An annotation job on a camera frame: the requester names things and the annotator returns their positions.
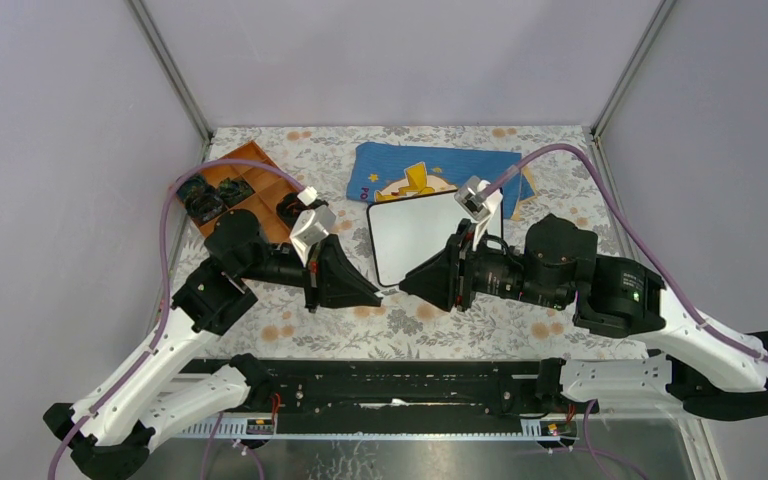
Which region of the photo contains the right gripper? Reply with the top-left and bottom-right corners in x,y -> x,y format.
397,217 -> 567,312

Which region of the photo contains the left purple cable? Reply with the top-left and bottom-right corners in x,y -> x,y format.
46,157 -> 306,480

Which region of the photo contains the small whiteboard black frame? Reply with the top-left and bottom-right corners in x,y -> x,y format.
366,191 -> 469,287

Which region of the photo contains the dark rolled fabric left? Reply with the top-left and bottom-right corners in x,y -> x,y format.
176,174 -> 227,226

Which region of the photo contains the floral table cloth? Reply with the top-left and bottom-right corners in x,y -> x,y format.
205,126 -> 645,360

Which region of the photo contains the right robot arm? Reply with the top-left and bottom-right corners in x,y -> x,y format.
399,215 -> 768,422

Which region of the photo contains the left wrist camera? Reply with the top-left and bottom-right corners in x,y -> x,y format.
289,186 -> 336,265

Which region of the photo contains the purple cable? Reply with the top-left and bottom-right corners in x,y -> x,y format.
46,157 -> 306,480
486,144 -> 768,399

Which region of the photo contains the dark rolled fabric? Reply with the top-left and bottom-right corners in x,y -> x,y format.
217,177 -> 254,208
176,174 -> 227,226
275,193 -> 308,228

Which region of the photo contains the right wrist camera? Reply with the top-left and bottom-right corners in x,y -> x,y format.
455,176 -> 503,251

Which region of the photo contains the orange compartment tray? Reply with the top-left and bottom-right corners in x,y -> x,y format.
176,141 -> 305,243

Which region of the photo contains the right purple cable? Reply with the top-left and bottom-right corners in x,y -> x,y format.
486,144 -> 768,399

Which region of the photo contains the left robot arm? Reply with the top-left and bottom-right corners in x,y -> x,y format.
44,206 -> 382,479

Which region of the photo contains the blue cartoon cloth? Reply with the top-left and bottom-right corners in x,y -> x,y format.
346,142 -> 521,203

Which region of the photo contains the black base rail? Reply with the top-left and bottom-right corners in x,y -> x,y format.
178,357 -> 657,439

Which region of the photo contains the dark rolled fabric right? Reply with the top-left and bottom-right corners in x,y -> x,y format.
275,193 -> 308,228

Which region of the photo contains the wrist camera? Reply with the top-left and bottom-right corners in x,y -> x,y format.
455,176 -> 503,251
289,186 -> 336,265

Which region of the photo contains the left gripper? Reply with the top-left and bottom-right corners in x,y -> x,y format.
238,231 -> 383,312

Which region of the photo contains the dark rolled fabric middle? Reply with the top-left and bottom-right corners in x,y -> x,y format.
217,177 -> 254,208

